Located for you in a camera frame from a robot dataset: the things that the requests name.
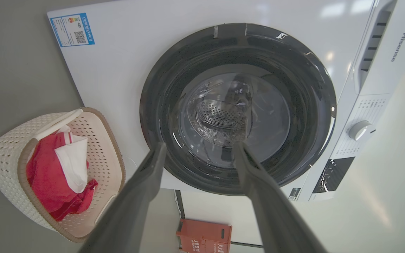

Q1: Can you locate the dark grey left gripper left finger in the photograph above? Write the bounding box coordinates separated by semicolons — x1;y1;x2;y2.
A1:
79;142;167;253

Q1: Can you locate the white garment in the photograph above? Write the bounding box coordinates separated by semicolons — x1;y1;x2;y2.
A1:
54;125;89;194

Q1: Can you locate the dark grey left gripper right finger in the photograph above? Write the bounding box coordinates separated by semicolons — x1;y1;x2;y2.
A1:
232;141;328;253

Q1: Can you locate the red garment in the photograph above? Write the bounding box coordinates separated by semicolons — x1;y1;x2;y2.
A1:
26;131;98;222

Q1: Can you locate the white washer control knob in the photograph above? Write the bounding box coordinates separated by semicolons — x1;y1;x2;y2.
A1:
348;121;376;142

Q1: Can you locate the cream perforated laundry basket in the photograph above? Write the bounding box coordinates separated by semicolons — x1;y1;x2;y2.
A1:
0;107;126;243

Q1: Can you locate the blue energy label sticker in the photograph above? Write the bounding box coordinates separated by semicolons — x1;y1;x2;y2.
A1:
50;13;95;48

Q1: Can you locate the round dark glass washer door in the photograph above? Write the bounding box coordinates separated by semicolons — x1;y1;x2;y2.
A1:
140;23;337;196

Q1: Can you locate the black washer display panel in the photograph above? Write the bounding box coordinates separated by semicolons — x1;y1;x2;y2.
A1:
312;157;355;194

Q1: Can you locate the red box with white print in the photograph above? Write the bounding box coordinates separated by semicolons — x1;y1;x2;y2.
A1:
176;219;232;253

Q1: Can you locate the white front-load washing machine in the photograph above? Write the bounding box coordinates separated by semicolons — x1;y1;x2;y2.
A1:
47;0;405;202

